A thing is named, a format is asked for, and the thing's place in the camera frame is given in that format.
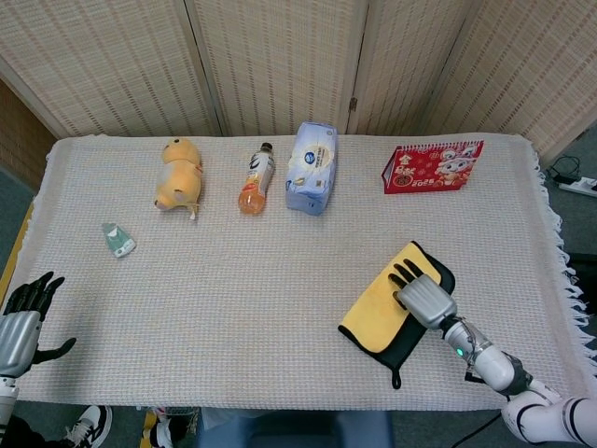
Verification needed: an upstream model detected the blue tissue pack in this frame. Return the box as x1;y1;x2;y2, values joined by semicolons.
284;121;339;217

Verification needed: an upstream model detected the white woven tablecloth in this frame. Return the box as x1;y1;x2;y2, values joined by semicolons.
0;133;590;413

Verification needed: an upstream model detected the orange drink bottle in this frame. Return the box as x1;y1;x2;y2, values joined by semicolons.
238;142;276;217

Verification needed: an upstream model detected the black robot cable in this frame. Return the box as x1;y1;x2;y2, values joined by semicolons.
459;413;506;448

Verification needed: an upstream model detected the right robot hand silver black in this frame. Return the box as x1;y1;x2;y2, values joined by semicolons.
388;258;459;331

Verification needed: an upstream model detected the red desk calendar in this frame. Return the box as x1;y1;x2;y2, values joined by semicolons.
381;139;485;195

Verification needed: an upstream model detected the white power strip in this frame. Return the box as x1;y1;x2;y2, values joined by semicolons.
557;176;597;198

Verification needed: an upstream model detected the black and yellow cloth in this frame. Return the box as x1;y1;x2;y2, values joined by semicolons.
338;241;457;391

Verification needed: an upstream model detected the yellow plush toy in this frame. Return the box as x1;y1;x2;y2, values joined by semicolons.
153;136;204;221

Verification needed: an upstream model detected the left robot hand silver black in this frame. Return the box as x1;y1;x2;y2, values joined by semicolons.
0;272;77;379

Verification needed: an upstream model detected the woven folding screen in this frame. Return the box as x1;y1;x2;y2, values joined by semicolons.
0;0;597;161

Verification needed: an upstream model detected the small green white tube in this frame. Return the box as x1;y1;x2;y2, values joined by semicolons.
101;222;137;259

